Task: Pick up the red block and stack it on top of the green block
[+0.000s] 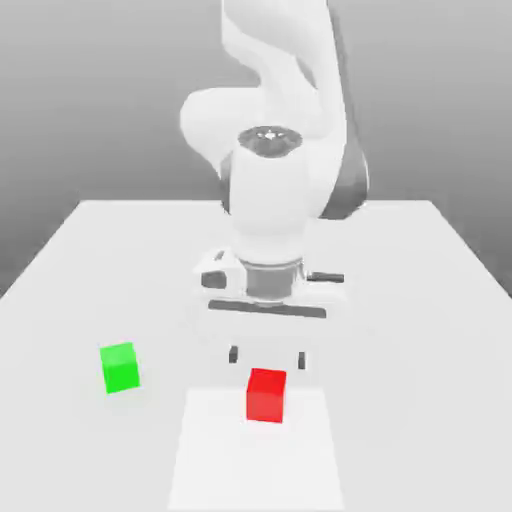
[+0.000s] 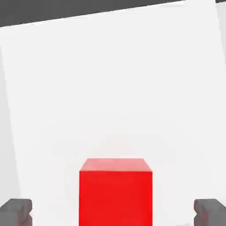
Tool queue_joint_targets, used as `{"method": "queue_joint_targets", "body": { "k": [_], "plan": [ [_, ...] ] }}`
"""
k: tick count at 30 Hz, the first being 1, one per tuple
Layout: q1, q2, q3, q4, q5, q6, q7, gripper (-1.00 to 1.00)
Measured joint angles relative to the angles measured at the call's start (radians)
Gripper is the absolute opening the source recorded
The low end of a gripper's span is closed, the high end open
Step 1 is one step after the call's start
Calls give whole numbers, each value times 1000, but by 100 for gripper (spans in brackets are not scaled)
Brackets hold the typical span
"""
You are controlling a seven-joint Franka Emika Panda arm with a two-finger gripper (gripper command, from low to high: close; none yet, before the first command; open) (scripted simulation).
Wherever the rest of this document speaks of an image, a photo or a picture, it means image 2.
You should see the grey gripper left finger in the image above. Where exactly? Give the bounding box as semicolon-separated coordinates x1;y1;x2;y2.
0;198;33;226

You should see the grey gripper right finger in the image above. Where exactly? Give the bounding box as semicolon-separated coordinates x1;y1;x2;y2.
193;198;226;226

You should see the small red cube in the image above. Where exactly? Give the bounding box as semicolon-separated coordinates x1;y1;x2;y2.
79;158;153;226

